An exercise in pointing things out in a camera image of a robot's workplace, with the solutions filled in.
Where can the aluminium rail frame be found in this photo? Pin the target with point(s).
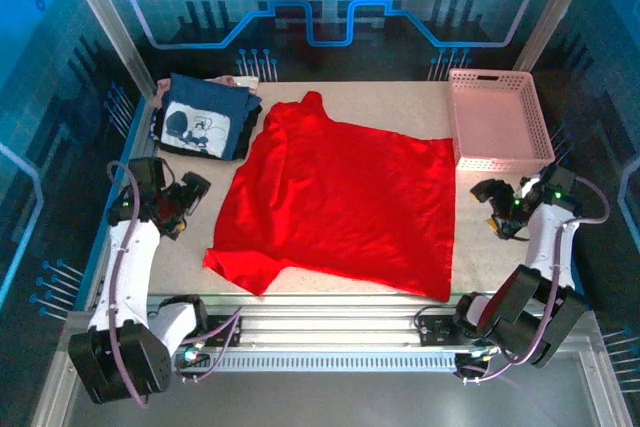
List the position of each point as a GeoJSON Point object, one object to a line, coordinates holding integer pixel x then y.
{"type": "Point", "coordinates": [325, 327]}

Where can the white perforated plastic basket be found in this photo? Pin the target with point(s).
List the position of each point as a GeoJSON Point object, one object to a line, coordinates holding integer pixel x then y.
{"type": "Point", "coordinates": [500, 117]}

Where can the folded white t-shirt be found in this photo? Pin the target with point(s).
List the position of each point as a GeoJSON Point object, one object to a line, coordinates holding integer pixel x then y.
{"type": "Point", "coordinates": [247, 81]}

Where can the aluminium frame post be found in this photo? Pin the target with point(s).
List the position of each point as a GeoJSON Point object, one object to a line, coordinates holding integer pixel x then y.
{"type": "Point", "coordinates": [555, 7]}
{"type": "Point", "coordinates": [110, 27]}

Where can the folded navy cartoon print t-shirt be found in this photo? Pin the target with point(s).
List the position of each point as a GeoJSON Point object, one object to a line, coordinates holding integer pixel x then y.
{"type": "Point", "coordinates": [200, 112]}

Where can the small circuit board green light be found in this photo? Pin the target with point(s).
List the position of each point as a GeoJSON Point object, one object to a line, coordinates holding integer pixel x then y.
{"type": "Point", "coordinates": [191, 355]}
{"type": "Point", "coordinates": [475, 356]}

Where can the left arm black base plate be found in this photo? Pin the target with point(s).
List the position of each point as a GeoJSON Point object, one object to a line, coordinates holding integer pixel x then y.
{"type": "Point", "coordinates": [225, 332]}

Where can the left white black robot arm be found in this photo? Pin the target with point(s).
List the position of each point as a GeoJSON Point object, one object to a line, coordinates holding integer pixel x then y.
{"type": "Point", "coordinates": [127, 272]}

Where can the red printed t-shirt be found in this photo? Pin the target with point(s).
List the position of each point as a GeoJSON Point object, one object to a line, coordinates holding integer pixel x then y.
{"type": "Point", "coordinates": [340, 197]}

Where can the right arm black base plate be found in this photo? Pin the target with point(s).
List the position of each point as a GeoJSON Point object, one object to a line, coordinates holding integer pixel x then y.
{"type": "Point", "coordinates": [435, 329]}

